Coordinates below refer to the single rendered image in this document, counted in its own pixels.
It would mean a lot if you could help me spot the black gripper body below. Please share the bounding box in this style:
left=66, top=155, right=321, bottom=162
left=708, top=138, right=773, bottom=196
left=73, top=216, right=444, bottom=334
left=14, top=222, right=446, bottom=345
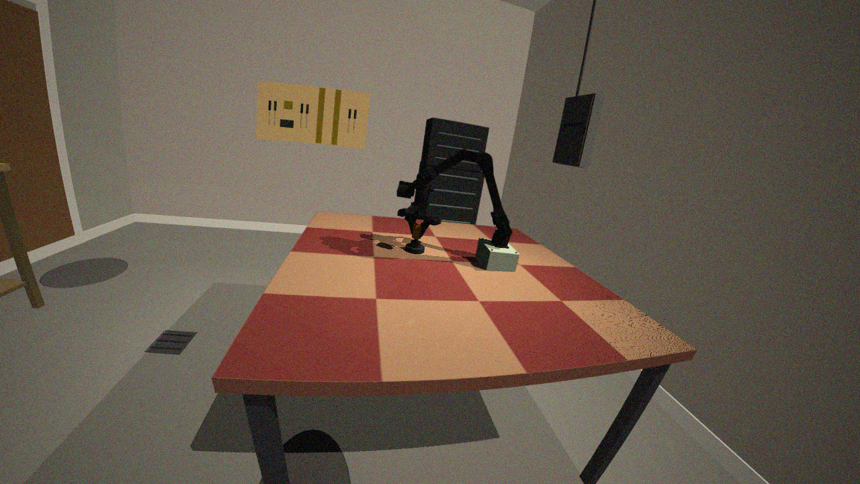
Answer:
left=397, top=200, right=441, bottom=226

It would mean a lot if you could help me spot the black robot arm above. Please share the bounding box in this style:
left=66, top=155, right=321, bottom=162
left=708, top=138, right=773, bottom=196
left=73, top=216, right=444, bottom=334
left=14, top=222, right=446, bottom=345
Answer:
left=396, top=149, right=512, bottom=249

